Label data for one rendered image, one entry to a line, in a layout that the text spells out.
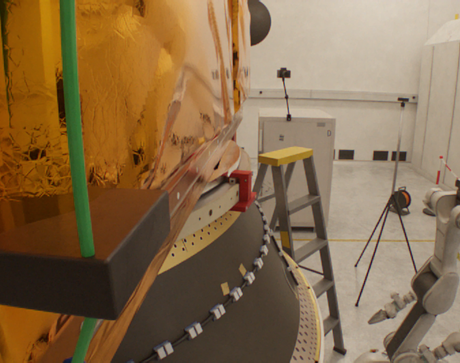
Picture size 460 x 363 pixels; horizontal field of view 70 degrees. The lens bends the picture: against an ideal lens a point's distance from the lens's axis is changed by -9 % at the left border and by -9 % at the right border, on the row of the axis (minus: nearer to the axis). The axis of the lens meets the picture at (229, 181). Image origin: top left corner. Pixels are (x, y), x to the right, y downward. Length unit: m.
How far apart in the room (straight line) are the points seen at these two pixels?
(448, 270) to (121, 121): 1.80
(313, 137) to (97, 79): 4.27
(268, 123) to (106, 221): 4.22
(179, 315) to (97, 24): 0.63
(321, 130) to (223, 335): 3.79
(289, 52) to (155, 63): 8.10
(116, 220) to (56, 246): 0.04
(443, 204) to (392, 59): 7.14
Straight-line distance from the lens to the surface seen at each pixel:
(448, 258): 1.92
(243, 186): 0.94
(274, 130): 4.40
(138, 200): 0.22
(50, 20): 0.20
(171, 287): 0.76
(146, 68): 0.29
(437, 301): 1.97
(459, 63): 7.49
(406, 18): 9.09
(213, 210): 0.82
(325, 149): 4.51
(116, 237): 0.17
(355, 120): 8.70
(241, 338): 0.90
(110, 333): 0.35
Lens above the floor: 1.99
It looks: 16 degrees down
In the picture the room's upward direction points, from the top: straight up
